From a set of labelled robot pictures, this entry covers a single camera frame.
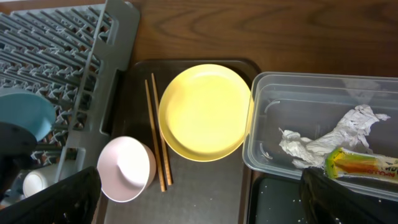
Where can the white paper napkin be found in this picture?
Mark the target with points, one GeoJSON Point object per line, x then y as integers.
{"type": "Point", "coordinates": [350, 133]}

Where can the yellow round plate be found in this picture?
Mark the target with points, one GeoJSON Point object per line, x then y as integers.
{"type": "Point", "coordinates": [203, 112]}

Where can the yellow orange snack wrapper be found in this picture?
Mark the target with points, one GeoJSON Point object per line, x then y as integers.
{"type": "Point", "coordinates": [345, 163]}

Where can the black waste tray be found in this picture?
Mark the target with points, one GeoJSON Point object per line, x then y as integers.
{"type": "Point", "coordinates": [276, 199]}

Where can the clear plastic waste bin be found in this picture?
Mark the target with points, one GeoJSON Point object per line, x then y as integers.
{"type": "Point", "coordinates": [312, 105]}

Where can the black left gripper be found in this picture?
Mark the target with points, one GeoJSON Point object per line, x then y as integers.
{"type": "Point", "coordinates": [17, 144]}

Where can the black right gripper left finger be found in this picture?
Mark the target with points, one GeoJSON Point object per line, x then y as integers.
{"type": "Point", "coordinates": [72, 200]}

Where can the pink white bowl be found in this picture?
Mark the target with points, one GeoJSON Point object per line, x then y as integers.
{"type": "Point", "coordinates": [126, 168]}

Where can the grey dishwasher rack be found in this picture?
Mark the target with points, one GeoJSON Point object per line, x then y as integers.
{"type": "Point", "coordinates": [70, 56]}

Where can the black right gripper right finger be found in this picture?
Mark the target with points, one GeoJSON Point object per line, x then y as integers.
{"type": "Point", "coordinates": [325, 201]}

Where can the wooden chopstick left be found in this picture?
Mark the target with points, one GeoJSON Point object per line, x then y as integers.
{"type": "Point", "coordinates": [154, 138]}

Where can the light blue bowl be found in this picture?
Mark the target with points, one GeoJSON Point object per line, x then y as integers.
{"type": "Point", "coordinates": [27, 110]}

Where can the small white cup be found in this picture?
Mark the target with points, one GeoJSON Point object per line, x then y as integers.
{"type": "Point", "coordinates": [39, 179]}

